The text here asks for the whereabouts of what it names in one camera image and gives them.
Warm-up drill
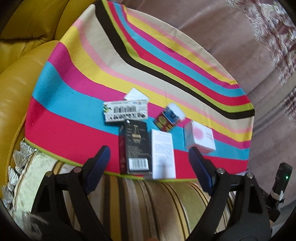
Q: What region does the white box pink blot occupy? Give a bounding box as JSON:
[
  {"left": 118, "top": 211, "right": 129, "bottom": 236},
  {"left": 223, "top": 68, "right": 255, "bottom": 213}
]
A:
[{"left": 184, "top": 120, "right": 216, "bottom": 154}]

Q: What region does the black trimmer box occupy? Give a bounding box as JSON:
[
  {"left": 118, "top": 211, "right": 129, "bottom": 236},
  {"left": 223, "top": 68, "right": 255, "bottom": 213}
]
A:
[{"left": 118, "top": 120, "right": 152, "bottom": 175}]

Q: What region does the white text-covered box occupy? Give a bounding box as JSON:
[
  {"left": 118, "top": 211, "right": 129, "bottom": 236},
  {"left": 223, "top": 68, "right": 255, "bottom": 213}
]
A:
[{"left": 151, "top": 130, "right": 176, "bottom": 180}]

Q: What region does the red blue foam-topped box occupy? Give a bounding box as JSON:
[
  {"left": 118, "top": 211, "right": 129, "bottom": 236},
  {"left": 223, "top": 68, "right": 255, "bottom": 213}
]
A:
[{"left": 154, "top": 103, "right": 186, "bottom": 132}]

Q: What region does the white barcode box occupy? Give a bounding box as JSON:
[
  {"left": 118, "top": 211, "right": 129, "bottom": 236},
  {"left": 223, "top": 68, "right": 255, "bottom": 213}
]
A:
[{"left": 103, "top": 100, "right": 148, "bottom": 123}]

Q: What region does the small white box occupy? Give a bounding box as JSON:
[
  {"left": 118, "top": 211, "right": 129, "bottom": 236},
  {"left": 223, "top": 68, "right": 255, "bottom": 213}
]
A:
[{"left": 124, "top": 88, "right": 149, "bottom": 101}]

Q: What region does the silver tassel fringe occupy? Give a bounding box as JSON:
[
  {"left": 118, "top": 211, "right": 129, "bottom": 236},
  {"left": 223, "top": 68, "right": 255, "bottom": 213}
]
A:
[{"left": 2, "top": 140, "right": 36, "bottom": 211}]

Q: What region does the rainbow striped tablecloth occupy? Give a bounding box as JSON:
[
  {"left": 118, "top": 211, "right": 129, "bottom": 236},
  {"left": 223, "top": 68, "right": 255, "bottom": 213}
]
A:
[{"left": 25, "top": 1, "right": 255, "bottom": 179}]

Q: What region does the yellow leather sofa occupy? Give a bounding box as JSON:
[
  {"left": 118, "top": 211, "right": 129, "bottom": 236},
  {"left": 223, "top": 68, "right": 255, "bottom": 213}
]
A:
[{"left": 1, "top": 1, "right": 93, "bottom": 186}]

